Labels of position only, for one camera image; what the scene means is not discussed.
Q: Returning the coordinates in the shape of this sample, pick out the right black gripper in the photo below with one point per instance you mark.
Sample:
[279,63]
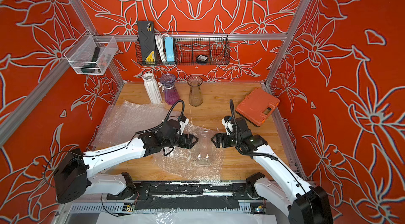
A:
[224,136]

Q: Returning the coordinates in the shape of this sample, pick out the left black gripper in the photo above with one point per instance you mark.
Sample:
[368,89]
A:
[190,144]

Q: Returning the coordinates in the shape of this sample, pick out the clear smooth glass vase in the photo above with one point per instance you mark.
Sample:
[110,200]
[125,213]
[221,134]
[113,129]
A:
[204,148]

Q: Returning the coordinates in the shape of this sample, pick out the bubble wrap sheet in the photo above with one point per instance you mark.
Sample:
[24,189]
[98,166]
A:
[181,162]
[120,123]

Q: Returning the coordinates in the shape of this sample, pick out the clear ribbed glass vase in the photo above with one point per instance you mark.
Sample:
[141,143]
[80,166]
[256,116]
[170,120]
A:
[195,96]

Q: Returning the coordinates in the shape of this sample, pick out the purple blue glass vase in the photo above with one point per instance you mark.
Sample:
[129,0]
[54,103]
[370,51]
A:
[167,86]

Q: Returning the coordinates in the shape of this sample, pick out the white ribbed ceramic vase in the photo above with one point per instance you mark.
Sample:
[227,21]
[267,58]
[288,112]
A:
[152,88]

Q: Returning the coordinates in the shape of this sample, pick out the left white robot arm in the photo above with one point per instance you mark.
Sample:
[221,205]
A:
[81,173]

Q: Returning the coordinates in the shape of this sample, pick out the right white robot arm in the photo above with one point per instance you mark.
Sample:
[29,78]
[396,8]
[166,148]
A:
[301,202]

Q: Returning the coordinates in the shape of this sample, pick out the orange plastic tool case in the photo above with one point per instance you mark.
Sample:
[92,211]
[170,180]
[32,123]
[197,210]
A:
[257,106]

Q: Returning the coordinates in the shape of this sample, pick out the small black round device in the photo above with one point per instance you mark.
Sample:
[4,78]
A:
[202,59]

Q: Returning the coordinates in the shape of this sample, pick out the light blue box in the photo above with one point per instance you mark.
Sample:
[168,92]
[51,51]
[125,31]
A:
[169,48]

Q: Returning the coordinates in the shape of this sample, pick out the black box with yellow label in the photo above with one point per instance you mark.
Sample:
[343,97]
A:
[146,35]

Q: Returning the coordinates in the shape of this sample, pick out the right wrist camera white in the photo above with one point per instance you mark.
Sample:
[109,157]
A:
[227,122]

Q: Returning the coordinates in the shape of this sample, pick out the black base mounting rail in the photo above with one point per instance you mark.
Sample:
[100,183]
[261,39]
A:
[191,195]

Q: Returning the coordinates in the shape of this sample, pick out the black wire wall basket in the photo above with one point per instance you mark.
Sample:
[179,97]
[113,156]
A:
[188,45]

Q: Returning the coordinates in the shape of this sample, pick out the dark green handled tool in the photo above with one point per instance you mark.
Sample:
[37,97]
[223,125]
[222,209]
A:
[91,66]

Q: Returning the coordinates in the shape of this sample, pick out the clear acrylic wall bin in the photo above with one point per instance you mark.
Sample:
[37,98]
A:
[81,51]

